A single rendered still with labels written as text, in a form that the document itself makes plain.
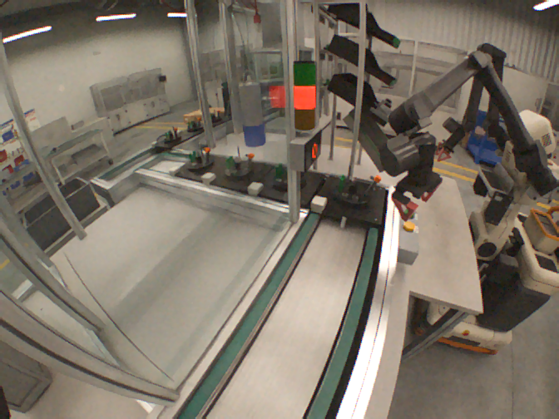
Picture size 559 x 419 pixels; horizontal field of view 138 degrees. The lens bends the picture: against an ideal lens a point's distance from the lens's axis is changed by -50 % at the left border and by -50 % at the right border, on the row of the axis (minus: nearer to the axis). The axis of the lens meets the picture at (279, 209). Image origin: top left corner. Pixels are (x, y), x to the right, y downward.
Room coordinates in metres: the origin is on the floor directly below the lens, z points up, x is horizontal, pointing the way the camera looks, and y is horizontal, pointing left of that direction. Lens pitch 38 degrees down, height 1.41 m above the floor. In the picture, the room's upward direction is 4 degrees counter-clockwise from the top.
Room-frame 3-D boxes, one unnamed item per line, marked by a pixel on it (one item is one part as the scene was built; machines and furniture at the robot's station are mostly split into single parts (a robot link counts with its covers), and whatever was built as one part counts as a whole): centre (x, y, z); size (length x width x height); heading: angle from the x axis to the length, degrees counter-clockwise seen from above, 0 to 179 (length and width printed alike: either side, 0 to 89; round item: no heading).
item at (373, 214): (0.62, -0.27, 0.96); 0.24 x 0.24 x 0.02; 61
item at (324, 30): (2.40, -0.59, 1.42); 0.30 x 0.09 x 1.13; 151
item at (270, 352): (0.37, -0.10, 0.91); 0.84 x 0.28 x 0.10; 151
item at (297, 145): (0.51, -0.07, 1.29); 0.12 x 0.05 x 0.25; 151
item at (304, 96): (0.51, -0.07, 1.33); 0.05 x 0.05 x 0.05
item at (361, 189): (0.62, -0.27, 0.98); 0.14 x 0.14 x 0.02
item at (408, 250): (0.44, -0.42, 0.93); 0.21 x 0.07 x 0.06; 151
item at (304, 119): (0.51, -0.07, 1.28); 0.05 x 0.05 x 0.05
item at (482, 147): (2.96, -4.66, 0.49); 1.26 x 0.87 x 0.98; 60
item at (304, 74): (0.51, -0.07, 1.38); 0.05 x 0.05 x 0.05
